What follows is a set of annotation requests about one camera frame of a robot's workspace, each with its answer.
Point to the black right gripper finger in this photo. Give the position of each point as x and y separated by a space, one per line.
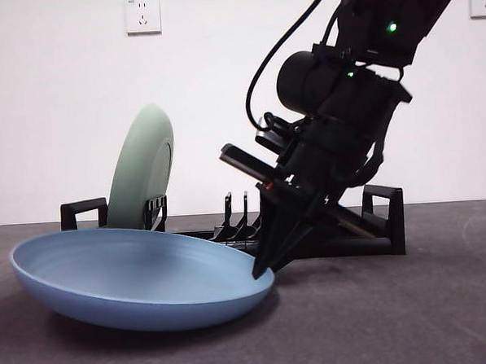
306 227
275 221

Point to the blue round plate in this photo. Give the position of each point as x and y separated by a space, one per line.
130 285

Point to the pale green round plate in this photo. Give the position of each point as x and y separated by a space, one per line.
138 171

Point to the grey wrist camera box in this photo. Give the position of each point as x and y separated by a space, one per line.
269 137

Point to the black plate rack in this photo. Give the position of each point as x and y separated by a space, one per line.
387 245

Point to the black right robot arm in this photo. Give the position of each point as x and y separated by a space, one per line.
361 21

